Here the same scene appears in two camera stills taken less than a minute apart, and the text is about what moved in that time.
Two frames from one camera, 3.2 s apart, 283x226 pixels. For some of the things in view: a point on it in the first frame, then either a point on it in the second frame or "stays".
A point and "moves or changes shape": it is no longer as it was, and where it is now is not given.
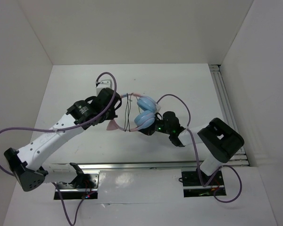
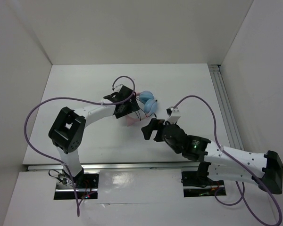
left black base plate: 84,186 stays
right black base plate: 193,187 stays
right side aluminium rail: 241,158 stays
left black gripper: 112,115 → 132,106
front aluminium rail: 168,165 stays
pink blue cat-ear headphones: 147,108 moves or changes shape
